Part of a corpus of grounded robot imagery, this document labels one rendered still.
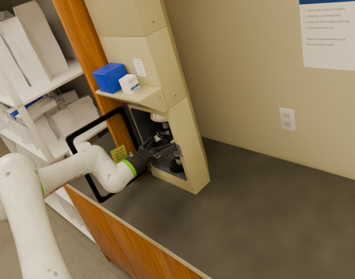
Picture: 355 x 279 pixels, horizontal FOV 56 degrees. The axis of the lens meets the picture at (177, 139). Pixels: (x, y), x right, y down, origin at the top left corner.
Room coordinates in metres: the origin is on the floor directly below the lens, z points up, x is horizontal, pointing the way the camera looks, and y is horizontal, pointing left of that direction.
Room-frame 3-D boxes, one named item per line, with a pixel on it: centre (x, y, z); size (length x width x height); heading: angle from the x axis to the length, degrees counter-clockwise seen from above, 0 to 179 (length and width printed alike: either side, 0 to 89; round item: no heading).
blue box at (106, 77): (1.38, 0.19, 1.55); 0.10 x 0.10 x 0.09; 36
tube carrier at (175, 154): (1.37, 0.03, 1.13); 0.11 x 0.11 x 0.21
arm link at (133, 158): (1.24, 0.21, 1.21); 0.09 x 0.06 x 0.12; 36
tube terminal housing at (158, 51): (1.43, -0.01, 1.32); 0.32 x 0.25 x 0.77; 36
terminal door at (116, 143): (1.39, 0.33, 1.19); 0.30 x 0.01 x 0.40; 119
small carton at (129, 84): (1.29, 0.11, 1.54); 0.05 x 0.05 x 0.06; 44
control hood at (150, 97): (1.32, 0.14, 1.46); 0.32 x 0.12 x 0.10; 36
